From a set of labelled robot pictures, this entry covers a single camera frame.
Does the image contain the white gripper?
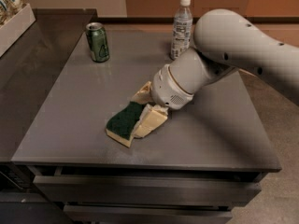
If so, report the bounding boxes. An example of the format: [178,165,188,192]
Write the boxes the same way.
[131,64,193,138]

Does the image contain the green and yellow sponge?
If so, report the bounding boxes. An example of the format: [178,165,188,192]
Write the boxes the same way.
[106,102,145,147]

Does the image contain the clear plastic water bottle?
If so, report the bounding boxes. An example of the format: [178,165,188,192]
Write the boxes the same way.
[170,0,192,60]

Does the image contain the packaged snacks in box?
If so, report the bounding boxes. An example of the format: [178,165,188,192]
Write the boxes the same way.
[0,0,25,25]

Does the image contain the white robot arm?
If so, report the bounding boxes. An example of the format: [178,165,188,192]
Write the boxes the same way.
[133,9,299,138]

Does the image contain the white cardboard box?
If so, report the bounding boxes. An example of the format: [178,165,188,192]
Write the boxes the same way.
[0,4,36,57]

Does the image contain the upper metal drawer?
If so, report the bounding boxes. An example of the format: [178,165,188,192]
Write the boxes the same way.
[34,175,261,206]

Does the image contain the metal drawer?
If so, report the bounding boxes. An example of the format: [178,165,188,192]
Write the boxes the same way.
[64,205,232,224]
[34,175,261,206]

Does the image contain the green soda can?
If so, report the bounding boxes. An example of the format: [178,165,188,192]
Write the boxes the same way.
[85,22,109,63]

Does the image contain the lower metal drawer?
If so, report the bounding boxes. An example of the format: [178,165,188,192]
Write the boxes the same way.
[64,205,232,224]

